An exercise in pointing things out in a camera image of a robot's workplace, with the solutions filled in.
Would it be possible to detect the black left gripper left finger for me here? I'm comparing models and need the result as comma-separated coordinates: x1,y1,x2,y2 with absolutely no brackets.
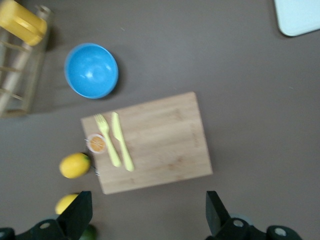
17,191,93,240

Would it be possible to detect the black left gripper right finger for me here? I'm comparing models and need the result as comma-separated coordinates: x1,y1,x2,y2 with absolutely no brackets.
206,191,266,240

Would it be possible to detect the yellow lemon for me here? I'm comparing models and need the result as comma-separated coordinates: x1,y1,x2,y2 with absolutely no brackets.
54,193,81,216
58,152,91,179

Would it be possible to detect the dark green avocado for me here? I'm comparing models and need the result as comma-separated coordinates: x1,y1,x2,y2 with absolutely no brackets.
79,223,97,240

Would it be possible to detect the toy orange slice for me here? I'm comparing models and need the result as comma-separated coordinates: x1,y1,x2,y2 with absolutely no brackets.
87,133,106,154

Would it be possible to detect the yellow plastic fork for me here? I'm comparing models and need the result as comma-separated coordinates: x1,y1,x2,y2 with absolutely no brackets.
93,113,123,168

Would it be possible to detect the yellow plastic knife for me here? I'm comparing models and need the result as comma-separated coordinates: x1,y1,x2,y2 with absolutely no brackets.
110,111,135,173

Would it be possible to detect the wooden cutting board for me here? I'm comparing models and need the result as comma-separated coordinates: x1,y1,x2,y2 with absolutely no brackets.
80,91,214,195

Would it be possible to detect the blue bowl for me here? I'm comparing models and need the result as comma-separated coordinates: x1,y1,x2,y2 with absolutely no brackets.
64,42,120,100

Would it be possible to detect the wooden cup rack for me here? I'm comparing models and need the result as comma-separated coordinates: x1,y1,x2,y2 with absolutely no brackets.
0,4,55,118

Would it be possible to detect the yellow cup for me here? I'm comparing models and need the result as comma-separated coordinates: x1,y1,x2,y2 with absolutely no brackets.
0,0,48,47

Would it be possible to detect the beige bear print tray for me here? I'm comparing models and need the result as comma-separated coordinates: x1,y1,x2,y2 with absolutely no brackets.
273,0,320,38

